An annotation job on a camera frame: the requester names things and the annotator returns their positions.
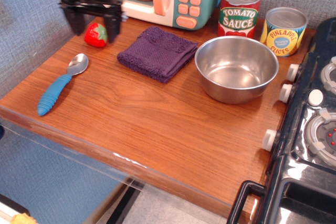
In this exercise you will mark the white stove knob middle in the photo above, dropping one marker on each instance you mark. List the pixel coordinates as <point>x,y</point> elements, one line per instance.
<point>285,93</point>

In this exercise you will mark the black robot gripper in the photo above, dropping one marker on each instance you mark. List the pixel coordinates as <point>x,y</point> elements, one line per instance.
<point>110,10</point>

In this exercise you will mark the white stove knob rear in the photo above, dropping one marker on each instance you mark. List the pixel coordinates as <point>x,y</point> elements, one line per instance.
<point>292,72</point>

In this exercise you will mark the red plastic toy strawberry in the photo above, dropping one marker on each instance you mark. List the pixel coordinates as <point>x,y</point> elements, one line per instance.
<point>96,35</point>

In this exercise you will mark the white stove knob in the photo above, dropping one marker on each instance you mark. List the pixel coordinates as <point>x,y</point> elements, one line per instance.
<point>292,72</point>
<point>269,139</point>
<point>285,93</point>

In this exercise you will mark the white stove knob front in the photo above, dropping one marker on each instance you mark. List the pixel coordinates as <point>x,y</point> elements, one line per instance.
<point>269,139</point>

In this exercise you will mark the blue handled metal spoon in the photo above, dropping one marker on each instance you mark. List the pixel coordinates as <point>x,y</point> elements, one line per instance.
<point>77,65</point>

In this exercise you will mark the silver metal pot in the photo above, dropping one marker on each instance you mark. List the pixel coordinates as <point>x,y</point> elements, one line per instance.
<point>235,70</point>

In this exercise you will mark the tomato sauce can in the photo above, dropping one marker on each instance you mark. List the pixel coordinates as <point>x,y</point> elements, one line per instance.
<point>238,17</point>

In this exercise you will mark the pineapple slices can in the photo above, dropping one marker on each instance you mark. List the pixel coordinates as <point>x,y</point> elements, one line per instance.
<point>283,30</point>

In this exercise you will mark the folded purple cloth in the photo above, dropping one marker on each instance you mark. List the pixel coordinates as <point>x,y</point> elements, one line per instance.
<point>158,54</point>

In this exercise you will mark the black toy stove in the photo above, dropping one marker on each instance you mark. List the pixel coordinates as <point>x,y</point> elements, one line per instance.
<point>300,185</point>

